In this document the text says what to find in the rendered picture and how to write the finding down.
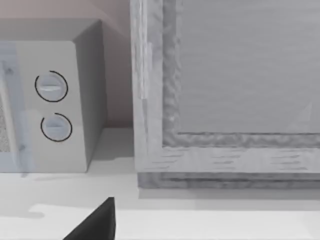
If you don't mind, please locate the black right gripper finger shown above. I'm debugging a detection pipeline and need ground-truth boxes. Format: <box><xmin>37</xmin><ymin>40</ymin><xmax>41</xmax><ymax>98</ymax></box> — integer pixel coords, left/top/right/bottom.
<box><xmin>61</xmin><ymin>196</ymin><xmax>118</xmax><ymax>240</ymax></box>

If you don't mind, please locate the smaller pale microwave knob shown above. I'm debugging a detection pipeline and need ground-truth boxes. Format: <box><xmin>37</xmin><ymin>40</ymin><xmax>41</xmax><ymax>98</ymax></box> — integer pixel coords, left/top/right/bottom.
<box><xmin>40</xmin><ymin>112</ymin><xmax>73</xmax><ymax>143</ymax></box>

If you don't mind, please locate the pale microwave oven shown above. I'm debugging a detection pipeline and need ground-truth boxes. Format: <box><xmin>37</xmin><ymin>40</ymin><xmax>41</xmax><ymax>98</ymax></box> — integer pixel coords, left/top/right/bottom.
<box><xmin>0</xmin><ymin>17</ymin><xmax>109</xmax><ymax>174</ymax></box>

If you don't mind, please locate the larger pale microwave knob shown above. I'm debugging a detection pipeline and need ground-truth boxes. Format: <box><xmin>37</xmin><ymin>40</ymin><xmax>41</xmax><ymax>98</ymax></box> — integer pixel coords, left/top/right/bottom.
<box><xmin>34</xmin><ymin>70</ymin><xmax>69</xmax><ymax>103</ymax></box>

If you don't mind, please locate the pale microwave door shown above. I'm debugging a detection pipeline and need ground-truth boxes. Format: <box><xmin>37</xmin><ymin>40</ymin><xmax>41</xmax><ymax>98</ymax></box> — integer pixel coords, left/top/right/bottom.
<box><xmin>0</xmin><ymin>41</ymin><xmax>28</xmax><ymax>173</ymax></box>

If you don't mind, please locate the grey wooden cabinet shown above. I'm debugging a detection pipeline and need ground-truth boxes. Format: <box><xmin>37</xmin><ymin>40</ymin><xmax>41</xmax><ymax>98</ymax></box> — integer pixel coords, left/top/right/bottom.
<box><xmin>129</xmin><ymin>0</ymin><xmax>320</xmax><ymax>200</ymax></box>

